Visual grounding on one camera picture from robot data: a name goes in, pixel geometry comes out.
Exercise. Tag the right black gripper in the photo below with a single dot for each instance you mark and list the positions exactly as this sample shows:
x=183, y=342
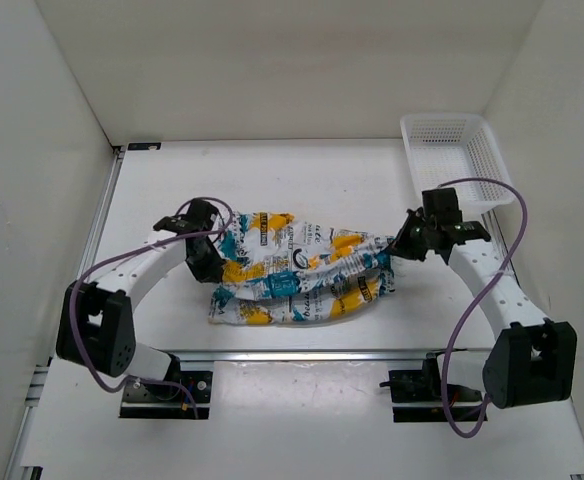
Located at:
x=401, y=246

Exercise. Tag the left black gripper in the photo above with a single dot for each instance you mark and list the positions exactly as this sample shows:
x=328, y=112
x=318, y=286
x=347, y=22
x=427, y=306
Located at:
x=213, y=270

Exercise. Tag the patterned white shorts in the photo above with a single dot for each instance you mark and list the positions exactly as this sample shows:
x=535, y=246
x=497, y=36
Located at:
x=280, y=269

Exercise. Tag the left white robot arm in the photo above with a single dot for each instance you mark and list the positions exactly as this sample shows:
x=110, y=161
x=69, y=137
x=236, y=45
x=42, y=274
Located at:
x=96, y=327

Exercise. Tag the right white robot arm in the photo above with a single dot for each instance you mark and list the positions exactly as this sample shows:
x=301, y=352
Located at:
x=532, y=360

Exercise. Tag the white plastic basket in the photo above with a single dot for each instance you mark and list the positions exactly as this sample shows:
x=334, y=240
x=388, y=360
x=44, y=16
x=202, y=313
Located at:
x=444, y=147

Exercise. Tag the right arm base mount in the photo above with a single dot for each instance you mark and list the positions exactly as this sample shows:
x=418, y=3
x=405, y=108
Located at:
x=414, y=402

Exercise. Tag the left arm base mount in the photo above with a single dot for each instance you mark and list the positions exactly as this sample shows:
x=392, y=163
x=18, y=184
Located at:
x=154, y=402

